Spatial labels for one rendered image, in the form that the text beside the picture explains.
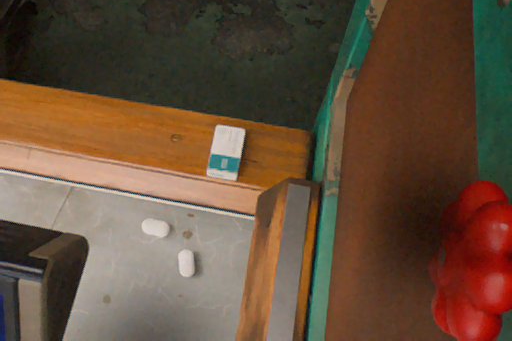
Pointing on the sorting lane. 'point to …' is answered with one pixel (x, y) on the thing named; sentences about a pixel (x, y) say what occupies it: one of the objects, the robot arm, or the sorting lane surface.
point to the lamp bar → (38, 280)
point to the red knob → (473, 263)
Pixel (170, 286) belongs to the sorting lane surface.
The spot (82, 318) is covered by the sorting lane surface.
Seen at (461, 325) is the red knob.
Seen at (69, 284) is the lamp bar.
